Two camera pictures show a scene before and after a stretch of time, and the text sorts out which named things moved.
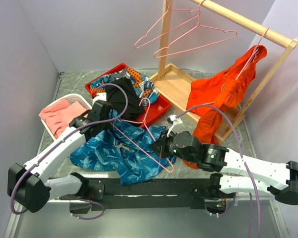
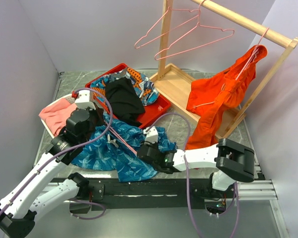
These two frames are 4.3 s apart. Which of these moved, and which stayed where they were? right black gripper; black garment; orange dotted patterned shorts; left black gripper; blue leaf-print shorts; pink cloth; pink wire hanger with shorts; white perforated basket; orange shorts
Moved: left black gripper; right black gripper; blue leaf-print shorts
Stayed: black garment; white perforated basket; orange shorts; orange dotted patterned shorts; pink cloth; pink wire hanger with shorts
